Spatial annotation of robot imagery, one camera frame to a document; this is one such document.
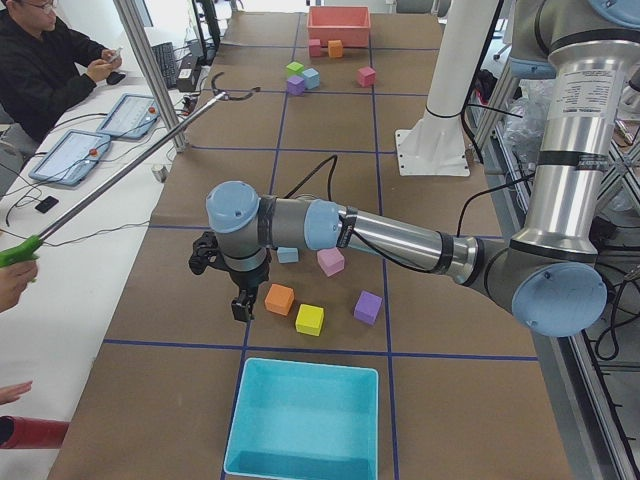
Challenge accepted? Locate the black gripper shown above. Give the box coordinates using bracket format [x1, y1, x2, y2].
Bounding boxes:
[188, 231, 253, 322]

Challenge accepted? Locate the light blue foam block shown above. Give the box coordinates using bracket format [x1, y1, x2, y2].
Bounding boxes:
[276, 247, 299, 264]
[301, 68, 320, 90]

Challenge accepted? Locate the hand holding grabber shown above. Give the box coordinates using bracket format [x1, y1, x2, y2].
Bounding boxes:
[0, 260, 38, 312]

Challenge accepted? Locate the hand at left edge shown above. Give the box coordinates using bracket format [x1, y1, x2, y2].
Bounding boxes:
[0, 381, 32, 405]

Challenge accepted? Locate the orange foam block near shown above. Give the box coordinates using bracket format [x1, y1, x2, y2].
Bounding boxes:
[264, 284, 295, 316]

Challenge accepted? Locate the orange foam block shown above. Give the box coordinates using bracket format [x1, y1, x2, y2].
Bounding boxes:
[264, 284, 295, 316]
[327, 40, 343, 58]

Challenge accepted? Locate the yellow foam block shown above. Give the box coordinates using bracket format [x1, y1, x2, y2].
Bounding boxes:
[295, 304, 325, 336]

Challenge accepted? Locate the light pink foam block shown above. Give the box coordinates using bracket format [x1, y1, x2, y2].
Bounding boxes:
[316, 247, 345, 277]

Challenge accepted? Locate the cyan plastic bin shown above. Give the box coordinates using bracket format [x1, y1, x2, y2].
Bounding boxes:
[223, 358, 379, 479]

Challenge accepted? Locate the purple foam block near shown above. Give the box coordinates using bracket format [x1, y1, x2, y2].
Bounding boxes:
[353, 290, 383, 326]

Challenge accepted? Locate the purple foam block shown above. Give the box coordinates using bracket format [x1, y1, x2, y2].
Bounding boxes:
[286, 75, 306, 96]
[353, 290, 383, 326]

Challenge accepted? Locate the small metal cylinder weight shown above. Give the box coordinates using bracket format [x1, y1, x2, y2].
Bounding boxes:
[151, 165, 168, 183]

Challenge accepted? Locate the black smartphone on table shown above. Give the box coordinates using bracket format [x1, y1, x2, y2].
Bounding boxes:
[35, 196, 59, 214]

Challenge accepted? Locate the blue tablet upper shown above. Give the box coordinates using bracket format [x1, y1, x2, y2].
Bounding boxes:
[96, 94, 159, 140]

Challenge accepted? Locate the blue tablet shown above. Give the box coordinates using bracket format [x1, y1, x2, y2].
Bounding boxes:
[29, 130, 111, 187]
[96, 94, 159, 140]

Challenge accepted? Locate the metal grabber reacher stick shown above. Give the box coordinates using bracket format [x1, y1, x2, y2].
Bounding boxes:
[0, 88, 229, 269]

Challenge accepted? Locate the blue tablet lower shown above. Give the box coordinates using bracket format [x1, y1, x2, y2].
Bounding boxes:
[29, 130, 111, 187]

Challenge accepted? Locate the purple foam block far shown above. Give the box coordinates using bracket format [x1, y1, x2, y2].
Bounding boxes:
[286, 75, 306, 96]

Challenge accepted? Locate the green foam block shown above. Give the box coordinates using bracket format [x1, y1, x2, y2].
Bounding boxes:
[285, 61, 305, 78]

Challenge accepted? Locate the magenta pink foam block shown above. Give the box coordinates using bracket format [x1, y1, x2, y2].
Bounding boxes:
[357, 66, 376, 88]

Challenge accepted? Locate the black keyboard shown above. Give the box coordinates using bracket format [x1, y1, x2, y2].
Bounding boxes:
[151, 42, 178, 89]

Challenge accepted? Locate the pink foam block by bin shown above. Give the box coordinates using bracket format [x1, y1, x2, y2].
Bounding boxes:
[308, 38, 323, 58]

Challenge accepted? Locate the orange foam block far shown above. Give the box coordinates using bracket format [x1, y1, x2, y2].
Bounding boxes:
[327, 40, 343, 58]

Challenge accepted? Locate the red plastic bin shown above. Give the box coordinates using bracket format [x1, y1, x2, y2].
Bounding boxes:
[307, 6, 371, 48]

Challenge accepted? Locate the seated person in black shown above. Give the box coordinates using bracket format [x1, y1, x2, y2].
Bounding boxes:
[0, 0, 124, 144]

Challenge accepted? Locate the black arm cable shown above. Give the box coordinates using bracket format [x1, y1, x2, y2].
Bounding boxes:
[282, 154, 339, 200]

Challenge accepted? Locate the white camera stand pillar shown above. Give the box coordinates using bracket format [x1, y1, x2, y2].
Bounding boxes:
[395, 0, 503, 177]

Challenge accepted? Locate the aluminium frame post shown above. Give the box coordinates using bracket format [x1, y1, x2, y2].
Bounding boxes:
[113, 0, 181, 131]

